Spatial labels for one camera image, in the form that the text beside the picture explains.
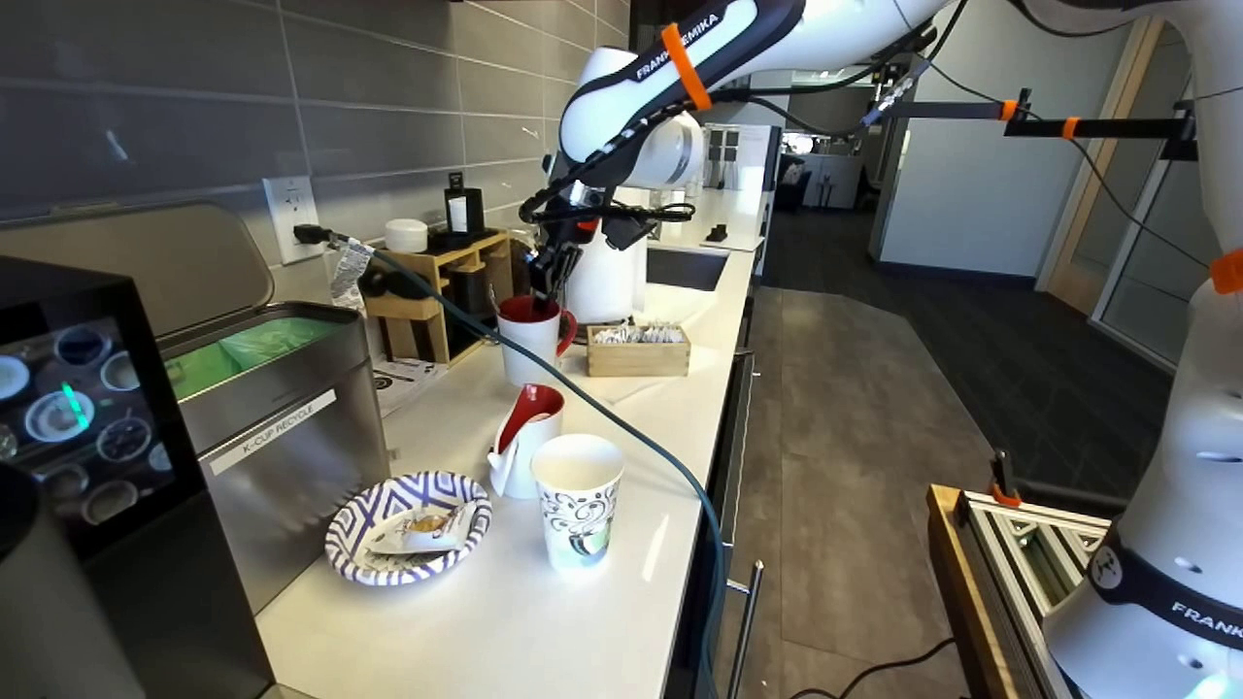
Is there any small white jar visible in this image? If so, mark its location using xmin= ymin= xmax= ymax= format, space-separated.
xmin=381 ymin=213 xmax=434 ymax=261

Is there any white wall power outlet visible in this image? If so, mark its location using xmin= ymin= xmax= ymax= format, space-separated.
xmin=261 ymin=169 xmax=327 ymax=273

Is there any dark rectangular sink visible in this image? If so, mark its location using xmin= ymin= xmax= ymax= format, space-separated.
xmin=643 ymin=239 xmax=736 ymax=296

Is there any blue white patterned plate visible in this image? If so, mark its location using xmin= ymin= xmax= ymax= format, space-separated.
xmin=320 ymin=464 xmax=500 ymax=592

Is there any black bottle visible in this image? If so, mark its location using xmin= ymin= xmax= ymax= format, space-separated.
xmin=438 ymin=168 xmax=490 ymax=244

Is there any black pole with orange clips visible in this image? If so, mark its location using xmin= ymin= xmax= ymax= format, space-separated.
xmin=891 ymin=84 xmax=1204 ymax=164

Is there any small white mug red interior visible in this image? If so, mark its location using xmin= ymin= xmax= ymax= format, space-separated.
xmin=487 ymin=379 xmax=573 ymax=504

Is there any printed paper leaflet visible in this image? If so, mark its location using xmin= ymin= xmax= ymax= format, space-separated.
xmin=369 ymin=352 xmax=438 ymax=394

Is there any black coffee machine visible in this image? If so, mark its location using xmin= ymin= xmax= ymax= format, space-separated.
xmin=0 ymin=253 xmax=285 ymax=699

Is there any brown white packet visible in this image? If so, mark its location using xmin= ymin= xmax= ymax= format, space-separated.
xmin=360 ymin=502 xmax=479 ymax=563

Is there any dark base cabinet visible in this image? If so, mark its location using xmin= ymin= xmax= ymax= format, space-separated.
xmin=659 ymin=256 xmax=785 ymax=699

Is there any wooden countertop organizer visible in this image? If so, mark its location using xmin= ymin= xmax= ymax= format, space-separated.
xmin=356 ymin=224 xmax=523 ymax=370

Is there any wooden box of sugar packets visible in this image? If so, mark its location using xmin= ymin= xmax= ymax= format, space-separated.
xmin=583 ymin=319 xmax=697 ymax=383

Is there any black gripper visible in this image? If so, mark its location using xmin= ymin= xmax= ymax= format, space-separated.
xmin=522 ymin=177 xmax=617 ymax=305

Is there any aluminium frame with wooden side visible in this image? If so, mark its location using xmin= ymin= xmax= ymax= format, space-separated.
xmin=923 ymin=477 xmax=1120 ymax=699

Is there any dark teal power cable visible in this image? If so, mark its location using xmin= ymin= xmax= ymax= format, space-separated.
xmin=293 ymin=222 xmax=738 ymax=699

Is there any patterned white paper cup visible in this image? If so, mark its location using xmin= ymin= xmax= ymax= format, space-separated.
xmin=527 ymin=429 xmax=628 ymax=582

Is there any large white mug red interior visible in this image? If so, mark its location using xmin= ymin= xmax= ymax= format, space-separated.
xmin=494 ymin=292 xmax=583 ymax=393

